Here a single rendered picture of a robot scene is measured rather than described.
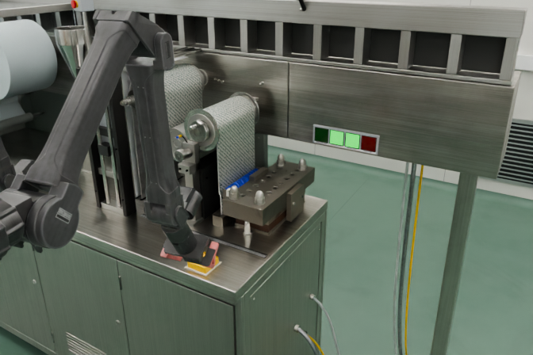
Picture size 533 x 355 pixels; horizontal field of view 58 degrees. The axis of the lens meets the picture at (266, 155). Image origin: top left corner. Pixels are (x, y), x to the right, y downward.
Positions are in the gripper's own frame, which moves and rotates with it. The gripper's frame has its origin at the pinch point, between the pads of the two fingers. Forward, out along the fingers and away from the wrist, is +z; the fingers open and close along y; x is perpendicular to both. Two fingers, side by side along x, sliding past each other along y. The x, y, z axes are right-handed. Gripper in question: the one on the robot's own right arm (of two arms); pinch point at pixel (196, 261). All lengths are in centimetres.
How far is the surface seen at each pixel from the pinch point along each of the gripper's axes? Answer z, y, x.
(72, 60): -1, 87, -71
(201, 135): 2.8, 18.1, -44.6
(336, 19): -13, -19, -88
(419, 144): 17, -50, -64
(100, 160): 14, 59, -35
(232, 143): 13, 12, -51
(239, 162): 23, 11, -50
